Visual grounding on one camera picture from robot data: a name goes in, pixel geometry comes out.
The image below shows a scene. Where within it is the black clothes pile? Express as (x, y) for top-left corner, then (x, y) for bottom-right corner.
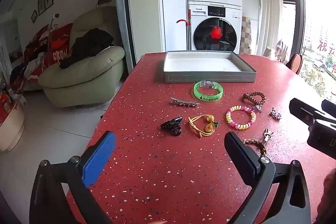
(59, 28), (114, 69)

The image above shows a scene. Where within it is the black claw hair clip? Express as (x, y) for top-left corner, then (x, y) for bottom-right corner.
(161, 116), (184, 136)

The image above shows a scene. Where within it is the large dark picture frame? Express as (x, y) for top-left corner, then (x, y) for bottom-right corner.
(38, 0), (54, 16)

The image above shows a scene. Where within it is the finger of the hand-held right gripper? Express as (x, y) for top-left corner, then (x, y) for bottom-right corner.
(322, 99), (336, 116)
(289, 98), (324, 127)

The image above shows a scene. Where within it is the silver metal brooch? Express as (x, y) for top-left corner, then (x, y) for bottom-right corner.
(269, 108), (282, 121)

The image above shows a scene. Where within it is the red handled mop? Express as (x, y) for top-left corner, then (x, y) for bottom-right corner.
(176, 10), (192, 51)

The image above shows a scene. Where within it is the pale green leather armchair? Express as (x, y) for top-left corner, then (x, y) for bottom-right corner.
(39, 6), (126, 108)

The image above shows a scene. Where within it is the pink yellow coil bracelet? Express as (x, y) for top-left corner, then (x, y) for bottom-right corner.
(226, 105), (256, 130)

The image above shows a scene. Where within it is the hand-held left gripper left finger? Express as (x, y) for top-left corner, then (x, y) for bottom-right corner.
(29, 131), (116, 224)

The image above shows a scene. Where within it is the cream fluffy cloth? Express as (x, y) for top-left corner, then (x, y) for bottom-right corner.
(274, 40), (289, 62)

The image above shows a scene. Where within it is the yellow cord beaded bracelet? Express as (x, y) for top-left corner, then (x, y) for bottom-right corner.
(188, 114), (220, 138)

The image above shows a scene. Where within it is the green translucent bangle bracelet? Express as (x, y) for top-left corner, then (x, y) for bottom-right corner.
(193, 80), (224, 102)

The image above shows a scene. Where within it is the brown coil hair tie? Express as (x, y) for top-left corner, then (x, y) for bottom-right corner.
(243, 91), (266, 105)

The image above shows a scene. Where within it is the grey shallow tray box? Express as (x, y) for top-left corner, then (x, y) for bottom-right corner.
(163, 51), (257, 84)

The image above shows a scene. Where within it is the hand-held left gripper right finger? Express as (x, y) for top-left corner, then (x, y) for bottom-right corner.
(224, 131), (311, 224)

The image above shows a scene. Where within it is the red printed blanket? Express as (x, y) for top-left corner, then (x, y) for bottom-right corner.
(10, 23), (74, 93)

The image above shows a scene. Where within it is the silver metal hair clip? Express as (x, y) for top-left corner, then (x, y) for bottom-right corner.
(170, 97), (196, 108)

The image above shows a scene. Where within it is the brown braided keychain strap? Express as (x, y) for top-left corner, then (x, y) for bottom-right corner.
(243, 128), (272, 157)

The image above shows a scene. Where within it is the person's right forearm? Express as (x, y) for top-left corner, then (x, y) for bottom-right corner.
(314, 168), (336, 224)

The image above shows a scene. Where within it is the brown wicker chair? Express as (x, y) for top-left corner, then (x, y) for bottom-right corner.
(286, 54), (303, 75)

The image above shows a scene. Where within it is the white curtain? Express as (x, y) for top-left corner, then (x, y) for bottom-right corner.
(259, 0), (285, 56)

